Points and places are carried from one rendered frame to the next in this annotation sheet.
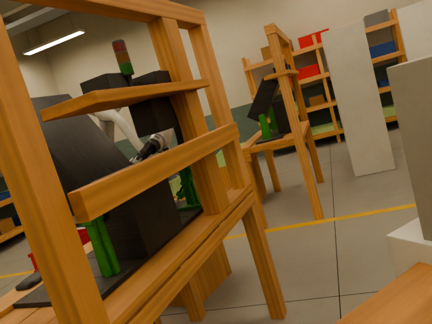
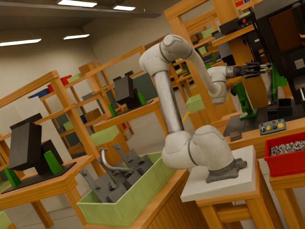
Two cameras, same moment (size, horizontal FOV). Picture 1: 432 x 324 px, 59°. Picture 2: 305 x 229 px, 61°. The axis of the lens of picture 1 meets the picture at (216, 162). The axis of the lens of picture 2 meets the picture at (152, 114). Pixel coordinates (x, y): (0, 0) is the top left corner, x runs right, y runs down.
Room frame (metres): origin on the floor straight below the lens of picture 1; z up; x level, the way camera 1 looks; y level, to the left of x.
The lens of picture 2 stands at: (2.55, 2.24, 1.60)
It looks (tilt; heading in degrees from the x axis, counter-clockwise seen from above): 10 degrees down; 276
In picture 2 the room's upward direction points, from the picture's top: 25 degrees counter-clockwise
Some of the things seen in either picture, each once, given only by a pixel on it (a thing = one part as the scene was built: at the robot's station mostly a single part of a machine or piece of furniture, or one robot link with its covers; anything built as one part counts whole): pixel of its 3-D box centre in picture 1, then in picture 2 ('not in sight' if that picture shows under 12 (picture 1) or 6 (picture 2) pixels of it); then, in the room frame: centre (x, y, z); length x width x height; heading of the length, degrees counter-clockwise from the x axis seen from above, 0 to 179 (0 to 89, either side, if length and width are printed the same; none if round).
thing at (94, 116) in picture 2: not in sight; (78, 114); (5.26, -5.03, 1.13); 2.48 x 0.54 x 2.27; 161
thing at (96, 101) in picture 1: (143, 95); (273, 17); (1.67, 0.22, 1.52); 0.90 x 0.25 x 0.04; 155
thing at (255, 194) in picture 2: not in sight; (228, 181); (2.47, 0.89, 0.83); 0.32 x 0.32 x 0.04; 68
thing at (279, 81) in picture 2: not in sight; (278, 75); (1.87, 0.48, 1.17); 0.13 x 0.12 x 0.20; 155
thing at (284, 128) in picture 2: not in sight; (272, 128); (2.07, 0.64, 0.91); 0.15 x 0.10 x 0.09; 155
